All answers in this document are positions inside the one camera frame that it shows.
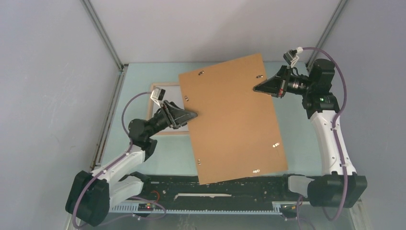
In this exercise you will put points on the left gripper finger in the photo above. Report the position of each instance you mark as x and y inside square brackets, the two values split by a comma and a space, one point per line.
[179, 117]
[170, 108]

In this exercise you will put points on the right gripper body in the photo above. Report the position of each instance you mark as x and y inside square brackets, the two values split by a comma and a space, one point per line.
[298, 85]

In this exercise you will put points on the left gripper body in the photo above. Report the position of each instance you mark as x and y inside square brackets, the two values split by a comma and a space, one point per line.
[162, 120]

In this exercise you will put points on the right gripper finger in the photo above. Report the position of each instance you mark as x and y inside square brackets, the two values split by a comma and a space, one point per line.
[271, 86]
[284, 72]

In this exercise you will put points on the printed photo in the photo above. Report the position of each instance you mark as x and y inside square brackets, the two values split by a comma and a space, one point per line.
[172, 94]

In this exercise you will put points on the wooden picture frame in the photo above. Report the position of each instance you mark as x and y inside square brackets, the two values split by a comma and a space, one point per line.
[152, 108]

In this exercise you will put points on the brown backing board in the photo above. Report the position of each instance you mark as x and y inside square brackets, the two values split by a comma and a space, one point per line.
[236, 133]

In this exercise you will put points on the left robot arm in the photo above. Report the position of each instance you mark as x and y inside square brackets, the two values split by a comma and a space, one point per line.
[93, 194]

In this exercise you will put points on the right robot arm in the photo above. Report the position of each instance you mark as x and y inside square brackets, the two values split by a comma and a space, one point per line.
[339, 185]

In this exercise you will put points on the right corner metal profile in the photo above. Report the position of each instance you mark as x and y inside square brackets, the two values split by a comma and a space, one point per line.
[327, 31]

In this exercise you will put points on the corner metal profile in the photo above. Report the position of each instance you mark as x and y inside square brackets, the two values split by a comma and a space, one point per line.
[89, 8]
[327, 31]

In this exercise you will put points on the left corner metal profile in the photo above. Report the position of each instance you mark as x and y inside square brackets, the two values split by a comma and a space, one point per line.
[89, 8]

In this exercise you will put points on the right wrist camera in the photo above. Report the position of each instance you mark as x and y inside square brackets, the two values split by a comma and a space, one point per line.
[292, 56]

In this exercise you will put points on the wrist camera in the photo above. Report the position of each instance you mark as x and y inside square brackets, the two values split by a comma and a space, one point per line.
[292, 56]
[157, 95]

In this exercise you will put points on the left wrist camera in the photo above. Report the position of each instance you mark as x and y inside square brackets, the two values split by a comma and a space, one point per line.
[157, 95]

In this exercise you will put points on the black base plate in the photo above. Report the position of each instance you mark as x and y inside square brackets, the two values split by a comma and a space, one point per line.
[250, 194]

